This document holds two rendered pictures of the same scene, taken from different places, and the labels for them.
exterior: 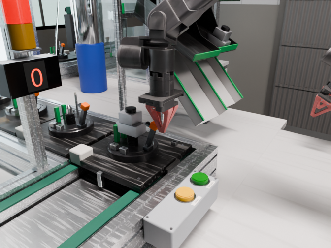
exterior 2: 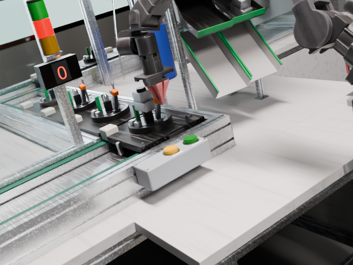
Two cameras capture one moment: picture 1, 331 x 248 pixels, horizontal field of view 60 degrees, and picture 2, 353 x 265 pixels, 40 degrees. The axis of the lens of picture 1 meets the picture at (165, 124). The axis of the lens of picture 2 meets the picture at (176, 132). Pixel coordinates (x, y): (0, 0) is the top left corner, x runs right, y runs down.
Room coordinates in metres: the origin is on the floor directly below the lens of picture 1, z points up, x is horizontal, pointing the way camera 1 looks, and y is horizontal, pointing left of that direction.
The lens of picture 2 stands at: (-0.58, -0.54, 1.46)
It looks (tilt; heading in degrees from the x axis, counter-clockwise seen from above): 20 degrees down; 23
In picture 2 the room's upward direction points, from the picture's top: 14 degrees counter-clockwise
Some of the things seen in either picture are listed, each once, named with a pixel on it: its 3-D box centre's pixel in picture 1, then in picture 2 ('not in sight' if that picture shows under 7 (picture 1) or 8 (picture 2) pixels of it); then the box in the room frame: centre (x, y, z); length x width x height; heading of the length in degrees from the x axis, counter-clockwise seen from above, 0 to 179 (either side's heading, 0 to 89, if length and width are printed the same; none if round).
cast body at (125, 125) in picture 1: (128, 119); (141, 98); (0.70, 0.10, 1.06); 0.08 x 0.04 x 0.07; 56
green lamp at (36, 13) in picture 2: not in sight; (37, 10); (0.61, 0.29, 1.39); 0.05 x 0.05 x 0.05
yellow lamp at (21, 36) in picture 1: (21, 35); (49, 44); (0.61, 0.29, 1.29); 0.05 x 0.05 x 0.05
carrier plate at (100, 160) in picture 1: (133, 152); (152, 128); (0.70, 0.09, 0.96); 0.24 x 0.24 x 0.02; 56
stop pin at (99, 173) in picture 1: (100, 178); (120, 148); (0.59, 0.16, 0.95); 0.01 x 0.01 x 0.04; 56
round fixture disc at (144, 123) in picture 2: (132, 146); (150, 122); (0.70, 0.09, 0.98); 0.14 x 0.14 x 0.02
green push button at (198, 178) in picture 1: (199, 179); (190, 140); (0.57, -0.08, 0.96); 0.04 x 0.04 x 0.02
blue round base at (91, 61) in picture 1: (91, 67); (156, 52); (1.64, 0.42, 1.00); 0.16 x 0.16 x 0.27
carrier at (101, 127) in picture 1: (69, 116); (107, 103); (0.84, 0.30, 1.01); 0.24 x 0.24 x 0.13; 56
